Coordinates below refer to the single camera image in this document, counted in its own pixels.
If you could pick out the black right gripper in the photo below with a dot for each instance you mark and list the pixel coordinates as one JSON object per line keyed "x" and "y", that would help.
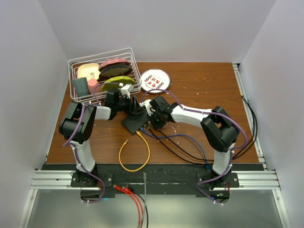
{"x": 158, "y": 126}

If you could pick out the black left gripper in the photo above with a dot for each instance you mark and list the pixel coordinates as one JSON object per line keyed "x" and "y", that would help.
{"x": 136, "y": 108}

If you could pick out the black network switch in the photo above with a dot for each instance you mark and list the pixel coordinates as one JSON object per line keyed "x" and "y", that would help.
{"x": 133, "y": 123}

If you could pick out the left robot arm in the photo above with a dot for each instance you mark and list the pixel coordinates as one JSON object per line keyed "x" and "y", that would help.
{"x": 77, "y": 126}

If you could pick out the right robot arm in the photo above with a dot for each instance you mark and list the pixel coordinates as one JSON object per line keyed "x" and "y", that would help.
{"x": 220, "y": 131}

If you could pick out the white round printed plate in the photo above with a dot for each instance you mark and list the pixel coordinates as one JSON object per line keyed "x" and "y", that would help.
{"x": 155, "y": 79}

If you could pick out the green plate in rack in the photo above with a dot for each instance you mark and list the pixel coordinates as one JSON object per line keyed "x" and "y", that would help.
{"x": 114, "y": 82}

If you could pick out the dark olive plate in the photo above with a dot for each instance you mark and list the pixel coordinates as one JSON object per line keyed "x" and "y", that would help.
{"x": 115, "y": 70}

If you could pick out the pink cup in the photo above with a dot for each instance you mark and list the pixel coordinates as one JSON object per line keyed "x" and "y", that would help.
{"x": 93, "y": 86}

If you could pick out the pink plate in rack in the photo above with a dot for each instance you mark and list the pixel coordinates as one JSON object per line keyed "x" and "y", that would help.
{"x": 112, "y": 62}

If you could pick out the cream square plate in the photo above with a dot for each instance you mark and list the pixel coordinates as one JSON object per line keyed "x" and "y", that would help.
{"x": 88, "y": 71}

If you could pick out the dark grey cup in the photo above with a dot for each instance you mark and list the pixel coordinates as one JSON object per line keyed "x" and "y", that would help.
{"x": 80, "y": 86}

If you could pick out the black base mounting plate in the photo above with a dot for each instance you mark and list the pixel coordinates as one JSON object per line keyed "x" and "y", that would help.
{"x": 166, "y": 179}

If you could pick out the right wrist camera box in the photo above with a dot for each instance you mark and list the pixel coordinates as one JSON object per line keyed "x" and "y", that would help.
{"x": 146, "y": 104}

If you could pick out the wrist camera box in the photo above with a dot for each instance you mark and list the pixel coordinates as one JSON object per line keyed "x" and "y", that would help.
{"x": 127, "y": 88}
{"x": 146, "y": 104}

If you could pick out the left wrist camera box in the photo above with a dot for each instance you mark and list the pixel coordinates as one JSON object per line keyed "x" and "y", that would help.
{"x": 127, "y": 88}

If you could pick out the white wire dish rack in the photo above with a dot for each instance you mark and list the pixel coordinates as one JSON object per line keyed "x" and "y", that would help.
{"x": 75, "y": 63}

